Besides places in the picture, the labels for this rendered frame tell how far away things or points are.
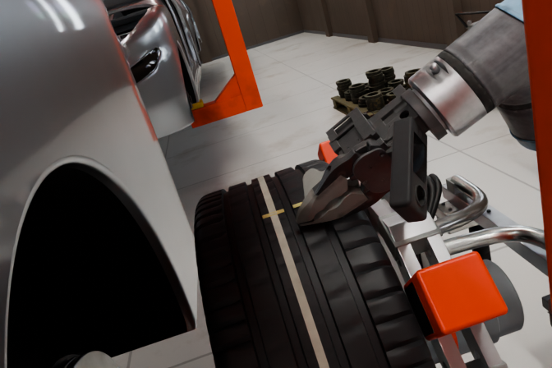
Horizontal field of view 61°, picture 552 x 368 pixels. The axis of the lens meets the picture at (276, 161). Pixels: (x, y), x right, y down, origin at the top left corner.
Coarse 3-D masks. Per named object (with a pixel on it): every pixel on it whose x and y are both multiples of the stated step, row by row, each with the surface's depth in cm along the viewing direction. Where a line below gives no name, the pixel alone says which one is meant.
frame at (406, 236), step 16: (368, 208) 70; (384, 208) 67; (384, 224) 63; (400, 224) 62; (416, 224) 62; (432, 224) 62; (384, 240) 65; (400, 240) 61; (416, 240) 61; (432, 240) 61; (400, 256) 61; (432, 256) 61; (448, 256) 60; (448, 336) 56; (464, 336) 59; (480, 336) 55; (448, 352) 55; (480, 352) 55; (496, 352) 54
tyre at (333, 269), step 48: (240, 192) 72; (288, 192) 67; (240, 240) 61; (288, 240) 59; (336, 240) 58; (240, 288) 56; (288, 288) 55; (336, 288) 54; (384, 288) 53; (240, 336) 52; (288, 336) 52; (336, 336) 52; (384, 336) 51
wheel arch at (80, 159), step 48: (48, 192) 83; (96, 192) 88; (48, 240) 97; (96, 240) 100; (144, 240) 104; (48, 288) 105; (96, 288) 108; (144, 288) 111; (48, 336) 107; (96, 336) 112; (144, 336) 114
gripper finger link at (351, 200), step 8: (352, 184) 60; (352, 192) 58; (360, 192) 58; (336, 200) 59; (344, 200) 58; (352, 200) 58; (360, 200) 58; (328, 208) 59; (336, 208) 58; (344, 208) 59; (352, 208) 59; (320, 216) 59; (328, 216) 59; (336, 216) 59; (304, 224) 60
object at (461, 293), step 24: (456, 264) 50; (480, 264) 50; (408, 288) 55; (432, 288) 50; (456, 288) 49; (480, 288) 49; (432, 312) 49; (456, 312) 48; (480, 312) 48; (504, 312) 48; (432, 336) 52
